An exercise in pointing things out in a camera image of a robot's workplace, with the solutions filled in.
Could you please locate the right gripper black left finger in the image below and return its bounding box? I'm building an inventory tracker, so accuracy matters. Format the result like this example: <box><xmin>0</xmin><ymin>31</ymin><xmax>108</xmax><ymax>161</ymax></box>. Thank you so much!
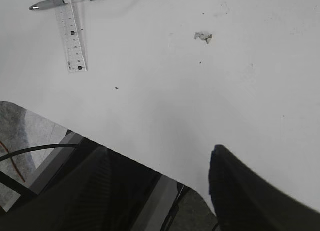
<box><xmin>0</xmin><ymin>148</ymin><xmax>112</xmax><ymax>231</ymax></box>

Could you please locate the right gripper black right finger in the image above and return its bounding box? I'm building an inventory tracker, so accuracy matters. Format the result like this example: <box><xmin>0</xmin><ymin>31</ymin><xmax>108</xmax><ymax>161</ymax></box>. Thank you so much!
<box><xmin>208</xmin><ymin>144</ymin><xmax>320</xmax><ymax>231</ymax></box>

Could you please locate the tiny grey paper scrap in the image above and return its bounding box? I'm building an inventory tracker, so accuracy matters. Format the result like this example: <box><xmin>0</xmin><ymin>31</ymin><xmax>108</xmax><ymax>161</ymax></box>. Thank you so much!
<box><xmin>194</xmin><ymin>32</ymin><xmax>213</xmax><ymax>45</ymax></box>

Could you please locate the clear plastic ruler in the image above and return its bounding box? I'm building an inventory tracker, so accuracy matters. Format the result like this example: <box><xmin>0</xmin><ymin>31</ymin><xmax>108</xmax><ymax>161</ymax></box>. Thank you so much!
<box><xmin>55</xmin><ymin>0</ymin><xmax>88</xmax><ymax>73</ymax></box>

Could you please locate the black floor cable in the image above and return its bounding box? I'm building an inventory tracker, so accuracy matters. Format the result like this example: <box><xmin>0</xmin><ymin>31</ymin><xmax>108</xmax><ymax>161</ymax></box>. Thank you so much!
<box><xmin>0</xmin><ymin>143</ymin><xmax>86</xmax><ymax>163</ymax></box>

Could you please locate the orange floor cable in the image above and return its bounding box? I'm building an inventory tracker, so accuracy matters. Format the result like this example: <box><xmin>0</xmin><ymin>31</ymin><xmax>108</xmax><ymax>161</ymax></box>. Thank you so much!
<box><xmin>0</xmin><ymin>140</ymin><xmax>27</xmax><ymax>184</ymax></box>

